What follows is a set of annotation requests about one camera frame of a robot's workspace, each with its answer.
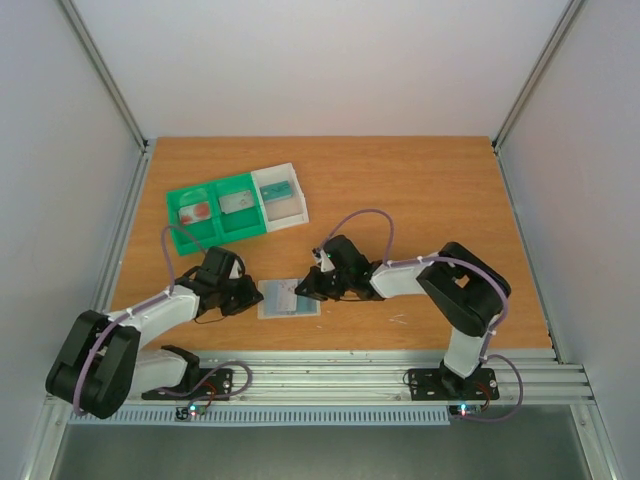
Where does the white cherry-blossom card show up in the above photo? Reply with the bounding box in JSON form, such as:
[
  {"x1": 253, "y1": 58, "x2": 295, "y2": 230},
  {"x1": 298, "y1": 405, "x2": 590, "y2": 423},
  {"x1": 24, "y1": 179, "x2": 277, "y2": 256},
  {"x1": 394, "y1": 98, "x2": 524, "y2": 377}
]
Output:
[{"x1": 275, "y1": 279, "x2": 298, "y2": 314}]

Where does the white card holder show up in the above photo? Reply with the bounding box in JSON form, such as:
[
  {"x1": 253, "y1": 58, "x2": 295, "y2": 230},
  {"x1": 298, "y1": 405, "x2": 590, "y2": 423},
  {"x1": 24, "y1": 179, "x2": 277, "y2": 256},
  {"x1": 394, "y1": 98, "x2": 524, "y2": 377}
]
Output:
[{"x1": 257, "y1": 278, "x2": 321, "y2": 320}]

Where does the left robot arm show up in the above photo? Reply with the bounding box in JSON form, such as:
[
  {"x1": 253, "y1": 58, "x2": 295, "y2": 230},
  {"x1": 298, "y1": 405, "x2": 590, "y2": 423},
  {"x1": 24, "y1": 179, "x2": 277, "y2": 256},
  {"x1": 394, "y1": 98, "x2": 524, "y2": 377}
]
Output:
[{"x1": 45, "y1": 247, "x2": 264, "y2": 419}]

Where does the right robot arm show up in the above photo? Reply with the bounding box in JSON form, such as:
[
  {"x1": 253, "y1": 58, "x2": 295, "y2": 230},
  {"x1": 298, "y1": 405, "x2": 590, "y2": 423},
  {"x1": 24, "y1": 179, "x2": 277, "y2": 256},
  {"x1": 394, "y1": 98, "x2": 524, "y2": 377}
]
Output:
[{"x1": 295, "y1": 235, "x2": 512, "y2": 399}]

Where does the red-patterned card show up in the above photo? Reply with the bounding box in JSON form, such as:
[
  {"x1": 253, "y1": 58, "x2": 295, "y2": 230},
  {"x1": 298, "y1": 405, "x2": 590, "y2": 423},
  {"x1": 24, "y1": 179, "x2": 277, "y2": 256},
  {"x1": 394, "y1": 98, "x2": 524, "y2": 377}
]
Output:
[{"x1": 178, "y1": 201, "x2": 211, "y2": 226}]

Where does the grey card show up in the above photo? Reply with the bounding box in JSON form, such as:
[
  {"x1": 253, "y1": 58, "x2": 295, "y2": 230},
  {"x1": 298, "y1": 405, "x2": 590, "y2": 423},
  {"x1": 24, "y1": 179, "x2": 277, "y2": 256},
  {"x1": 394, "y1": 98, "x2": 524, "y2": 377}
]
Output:
[{"x1": 218, "y1": 190, "x2": 255, "y2": 215}]

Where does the teal card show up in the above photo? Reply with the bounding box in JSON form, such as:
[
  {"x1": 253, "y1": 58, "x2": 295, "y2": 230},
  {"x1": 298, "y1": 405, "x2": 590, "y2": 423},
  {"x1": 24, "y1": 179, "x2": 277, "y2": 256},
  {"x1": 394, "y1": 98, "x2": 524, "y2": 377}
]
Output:
[{"x1": 260, "y1": 181, "x2": 293, "y2": 204}]

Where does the white translucent tray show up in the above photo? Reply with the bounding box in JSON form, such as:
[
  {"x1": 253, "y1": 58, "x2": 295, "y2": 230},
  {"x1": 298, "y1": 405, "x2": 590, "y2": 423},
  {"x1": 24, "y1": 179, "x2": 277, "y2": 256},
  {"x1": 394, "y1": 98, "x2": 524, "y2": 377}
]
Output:
[{"x1": 250, "y1": 163, "x2": 309, "y2": 233}]

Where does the green two-compartment tray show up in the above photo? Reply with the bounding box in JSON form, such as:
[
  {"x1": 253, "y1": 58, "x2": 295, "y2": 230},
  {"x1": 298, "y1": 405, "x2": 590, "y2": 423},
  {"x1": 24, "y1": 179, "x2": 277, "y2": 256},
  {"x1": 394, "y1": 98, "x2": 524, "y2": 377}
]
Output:
[{"x1": 165, "y1": 173, "x2": 267, "y2": 256}]

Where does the left circuit board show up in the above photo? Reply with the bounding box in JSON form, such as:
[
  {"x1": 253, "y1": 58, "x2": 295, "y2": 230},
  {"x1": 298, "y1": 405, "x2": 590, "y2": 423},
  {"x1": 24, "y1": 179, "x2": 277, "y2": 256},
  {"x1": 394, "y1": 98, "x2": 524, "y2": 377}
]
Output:
[{"x1": 174, "y1": 405, "x2": 208, "y2": 421}]

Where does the circuit board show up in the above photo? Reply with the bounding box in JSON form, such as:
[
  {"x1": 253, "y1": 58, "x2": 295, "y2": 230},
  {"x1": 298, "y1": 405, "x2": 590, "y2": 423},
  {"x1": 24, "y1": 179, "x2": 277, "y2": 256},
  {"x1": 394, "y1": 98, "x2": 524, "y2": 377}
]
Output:
[
  {"x1": 174, "y1": 405, "x2": 208, "y2": 421},
  {"x1": 449, "y1": 403, "x2": 485, "y2": 418}
]

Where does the right circuit board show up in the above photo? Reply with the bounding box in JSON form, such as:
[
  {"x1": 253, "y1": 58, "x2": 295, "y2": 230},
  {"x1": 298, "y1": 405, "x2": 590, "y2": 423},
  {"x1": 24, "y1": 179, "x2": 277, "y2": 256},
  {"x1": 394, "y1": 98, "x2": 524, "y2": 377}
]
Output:
[{"x1": 449, "y1": 403, "x2": 485, "y2": 418}]

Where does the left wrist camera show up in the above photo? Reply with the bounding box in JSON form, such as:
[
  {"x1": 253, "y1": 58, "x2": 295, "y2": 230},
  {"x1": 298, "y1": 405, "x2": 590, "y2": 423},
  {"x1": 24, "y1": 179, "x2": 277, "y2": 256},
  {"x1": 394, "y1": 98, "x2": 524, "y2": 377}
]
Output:
[{"x1": 229, "y1": 255, "x2": 246, "y2": 279}]

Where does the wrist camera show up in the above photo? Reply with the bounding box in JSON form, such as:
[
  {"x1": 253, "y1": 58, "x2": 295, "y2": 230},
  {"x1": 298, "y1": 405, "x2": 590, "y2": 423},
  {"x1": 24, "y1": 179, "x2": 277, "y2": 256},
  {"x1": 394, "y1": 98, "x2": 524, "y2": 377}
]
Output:
[
  {"x1": 312, "y1": 247, "x2": 335, "y2": 273},
  {"x1": 229, "y1": 255, "x2": 246, "y2": 279}
]

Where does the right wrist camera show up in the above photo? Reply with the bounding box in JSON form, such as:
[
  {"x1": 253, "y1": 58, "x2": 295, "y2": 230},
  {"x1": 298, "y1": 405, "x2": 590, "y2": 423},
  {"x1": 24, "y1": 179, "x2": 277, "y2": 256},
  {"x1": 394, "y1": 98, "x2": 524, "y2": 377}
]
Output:
[{"x1": 312, "y1": 247, "x2": 335, "y2": 273}]

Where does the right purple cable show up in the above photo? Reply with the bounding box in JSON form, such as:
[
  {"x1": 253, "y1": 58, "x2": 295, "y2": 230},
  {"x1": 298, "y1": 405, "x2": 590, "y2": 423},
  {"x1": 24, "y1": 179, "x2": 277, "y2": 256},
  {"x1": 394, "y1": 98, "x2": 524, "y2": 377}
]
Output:
[{"x1": 319, "y1": 208, "x2": 525, "y2": 421}]

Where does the purple cable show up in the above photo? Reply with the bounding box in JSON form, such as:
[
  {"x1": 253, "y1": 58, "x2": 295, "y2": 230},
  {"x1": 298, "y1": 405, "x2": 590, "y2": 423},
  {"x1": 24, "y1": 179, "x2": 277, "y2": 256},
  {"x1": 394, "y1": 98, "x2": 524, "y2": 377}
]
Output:
[
  {"x1": 72, "y1": 225, "x2": 254, "y2": 419},
  {"x1": 319, "y1": 208, "x2": 525, "y2": 421}
]

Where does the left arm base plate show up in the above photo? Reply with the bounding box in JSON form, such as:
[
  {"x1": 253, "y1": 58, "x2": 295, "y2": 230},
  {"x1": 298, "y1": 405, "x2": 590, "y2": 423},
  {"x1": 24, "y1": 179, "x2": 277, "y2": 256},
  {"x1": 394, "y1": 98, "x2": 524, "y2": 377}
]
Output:
[{"x1": 141, "y1": 367, "x2": 234, "y2": 401}]

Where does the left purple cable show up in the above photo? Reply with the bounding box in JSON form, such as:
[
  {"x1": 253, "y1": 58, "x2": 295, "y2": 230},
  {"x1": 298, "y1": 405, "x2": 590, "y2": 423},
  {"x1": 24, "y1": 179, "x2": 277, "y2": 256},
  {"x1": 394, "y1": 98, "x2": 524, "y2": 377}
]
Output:
[{"x1": 72, "y1": 225, "x2": 254, "y2": 419}]

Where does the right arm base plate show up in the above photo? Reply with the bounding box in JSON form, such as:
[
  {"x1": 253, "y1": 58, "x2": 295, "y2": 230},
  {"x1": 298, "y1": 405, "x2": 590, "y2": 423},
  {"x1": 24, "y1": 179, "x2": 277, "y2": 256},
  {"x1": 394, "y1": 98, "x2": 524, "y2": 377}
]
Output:
[{"x1": 402, "y1": 367, "x2": 500, "y2": 401}]

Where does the slotted cable duct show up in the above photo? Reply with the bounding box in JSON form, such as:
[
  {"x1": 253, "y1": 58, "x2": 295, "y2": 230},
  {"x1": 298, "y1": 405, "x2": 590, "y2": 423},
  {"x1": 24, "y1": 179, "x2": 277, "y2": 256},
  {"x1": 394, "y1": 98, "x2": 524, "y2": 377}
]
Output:
[{"x1": 68, "y1": 405, "x2": 450, "y2": 427}]

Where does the aluminium front rail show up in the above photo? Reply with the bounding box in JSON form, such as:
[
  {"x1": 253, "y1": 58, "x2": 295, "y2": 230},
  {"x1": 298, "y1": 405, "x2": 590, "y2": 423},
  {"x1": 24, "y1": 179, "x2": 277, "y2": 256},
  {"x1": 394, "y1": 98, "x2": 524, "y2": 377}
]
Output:
[{"x1": 197, "y1": 349, "x2": 594, "y2": 406}]

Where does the left aluminium frame post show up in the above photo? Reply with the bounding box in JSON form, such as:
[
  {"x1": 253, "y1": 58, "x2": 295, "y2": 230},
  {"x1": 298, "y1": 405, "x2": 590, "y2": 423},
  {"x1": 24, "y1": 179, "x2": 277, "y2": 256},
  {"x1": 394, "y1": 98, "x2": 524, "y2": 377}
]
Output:
[{"x1": 55, "y1": 0, "x2": 149, "y2": 153}]

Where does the aluminium frame post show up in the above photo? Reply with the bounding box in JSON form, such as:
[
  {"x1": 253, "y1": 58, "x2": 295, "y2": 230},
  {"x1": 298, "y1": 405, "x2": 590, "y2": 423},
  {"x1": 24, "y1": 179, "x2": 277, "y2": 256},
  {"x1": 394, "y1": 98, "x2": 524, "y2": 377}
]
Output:
[
  {"x1": 491, "y1": 0, "x2": 587, "y2": 155},
  {"x1": 55, "y1": 0, "x2": 149, "y2": 153}
]

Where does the right aluminium frame post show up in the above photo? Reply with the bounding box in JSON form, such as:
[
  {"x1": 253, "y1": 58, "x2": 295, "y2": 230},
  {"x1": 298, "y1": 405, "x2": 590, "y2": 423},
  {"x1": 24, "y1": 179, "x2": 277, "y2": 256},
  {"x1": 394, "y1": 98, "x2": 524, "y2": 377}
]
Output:
[{"x1": 491, "y1": 0, "x2": 587, "y2": 155}]

